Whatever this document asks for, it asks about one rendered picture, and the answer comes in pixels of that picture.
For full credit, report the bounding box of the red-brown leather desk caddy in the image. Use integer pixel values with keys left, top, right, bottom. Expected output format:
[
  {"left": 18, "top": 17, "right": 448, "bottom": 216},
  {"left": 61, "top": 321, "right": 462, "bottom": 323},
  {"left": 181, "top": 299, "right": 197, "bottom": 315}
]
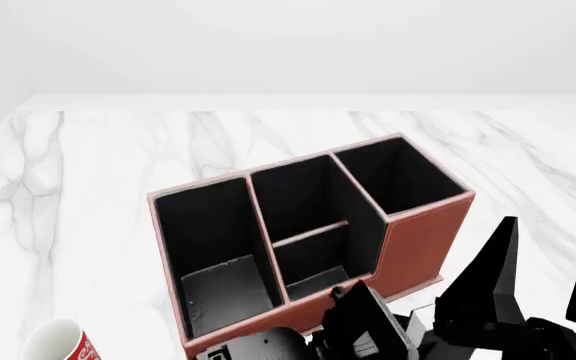
[{"left": 146, "top": 132, "right": 477, "bottom": 360}]

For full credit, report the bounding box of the white mug with red print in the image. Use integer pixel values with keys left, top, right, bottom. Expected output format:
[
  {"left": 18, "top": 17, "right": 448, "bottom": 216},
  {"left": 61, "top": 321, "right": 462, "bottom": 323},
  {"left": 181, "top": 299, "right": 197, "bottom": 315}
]
[{"left": 20, "top": 318, "right": 102, "bottom": 360}]

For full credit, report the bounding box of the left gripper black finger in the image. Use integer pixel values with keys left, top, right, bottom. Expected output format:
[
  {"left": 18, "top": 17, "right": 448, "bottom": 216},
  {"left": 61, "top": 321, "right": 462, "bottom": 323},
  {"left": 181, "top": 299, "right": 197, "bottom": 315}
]
[{"left": 322, "top": 279, "right": 413, "bottom": 360}]

